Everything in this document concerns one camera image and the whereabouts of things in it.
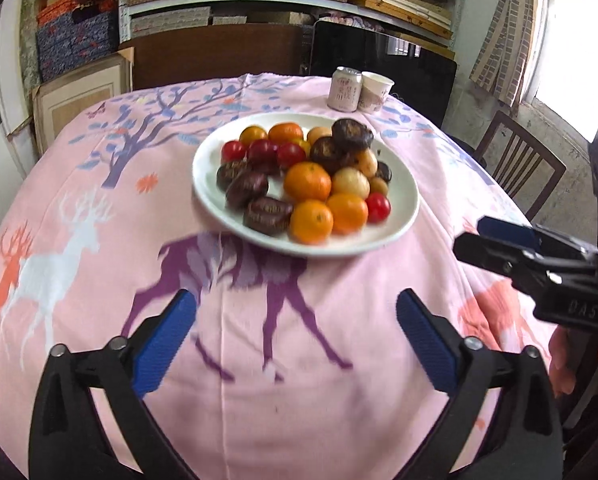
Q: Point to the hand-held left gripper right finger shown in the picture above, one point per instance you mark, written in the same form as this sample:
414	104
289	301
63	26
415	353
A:
431	350

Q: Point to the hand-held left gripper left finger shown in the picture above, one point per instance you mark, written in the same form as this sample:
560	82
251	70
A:
164	345

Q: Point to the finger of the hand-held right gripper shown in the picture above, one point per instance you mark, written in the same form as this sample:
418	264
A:
499	260
509	232

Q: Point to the red cherry tomato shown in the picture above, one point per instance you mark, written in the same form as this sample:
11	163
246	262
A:
377	206
290	155
234	150

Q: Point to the small yellow pepino melon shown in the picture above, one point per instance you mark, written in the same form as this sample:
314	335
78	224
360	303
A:
378	186

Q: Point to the dark brown water chestnut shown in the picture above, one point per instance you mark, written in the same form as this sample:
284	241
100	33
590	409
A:
326	152
383	171
230	172
246	189
351	134
268	215

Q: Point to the large orange tangerine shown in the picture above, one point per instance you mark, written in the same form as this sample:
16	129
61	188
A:
347	212
307	181

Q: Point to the yellow striped pepino melon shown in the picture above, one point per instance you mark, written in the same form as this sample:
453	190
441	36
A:
319	135
366	162

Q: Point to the white plate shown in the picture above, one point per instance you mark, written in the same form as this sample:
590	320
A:
204	170

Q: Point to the small dark red apple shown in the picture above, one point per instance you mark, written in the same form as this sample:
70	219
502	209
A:
263	152

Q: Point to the person's right hand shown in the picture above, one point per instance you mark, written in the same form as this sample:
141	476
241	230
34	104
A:
561	360

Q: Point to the dark wooden slatted chair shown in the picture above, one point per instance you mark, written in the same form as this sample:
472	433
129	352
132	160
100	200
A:
524	160

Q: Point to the pink deer print tablecloth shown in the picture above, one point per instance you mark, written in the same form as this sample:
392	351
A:
279	410

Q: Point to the black screen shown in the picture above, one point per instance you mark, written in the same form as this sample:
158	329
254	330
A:
399	75

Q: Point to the bright window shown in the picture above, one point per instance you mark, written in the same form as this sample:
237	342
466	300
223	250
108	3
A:
574	50

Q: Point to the white paper cup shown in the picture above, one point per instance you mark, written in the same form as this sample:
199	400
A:
375	92

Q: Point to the brick pattern curtain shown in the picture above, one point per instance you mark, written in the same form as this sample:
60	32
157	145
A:
504	35

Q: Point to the pink cloth bundle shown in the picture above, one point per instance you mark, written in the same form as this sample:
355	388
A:
349	22

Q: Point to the brown wooden panel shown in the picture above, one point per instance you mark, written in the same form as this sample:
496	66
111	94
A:
214	55

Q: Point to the white board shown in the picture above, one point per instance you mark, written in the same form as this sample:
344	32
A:
9	85

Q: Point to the stack of blue patterned boxes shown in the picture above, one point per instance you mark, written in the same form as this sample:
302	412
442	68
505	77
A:
74	45

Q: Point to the white metal shelving unit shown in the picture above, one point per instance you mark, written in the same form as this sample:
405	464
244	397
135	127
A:
289	5

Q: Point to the grey stone slab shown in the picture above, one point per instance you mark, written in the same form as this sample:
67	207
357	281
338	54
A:
29	35

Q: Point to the orange patterned box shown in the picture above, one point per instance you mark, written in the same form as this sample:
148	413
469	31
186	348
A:
74	5

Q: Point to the beige picture frame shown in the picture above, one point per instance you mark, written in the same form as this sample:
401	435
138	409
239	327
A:
79	105

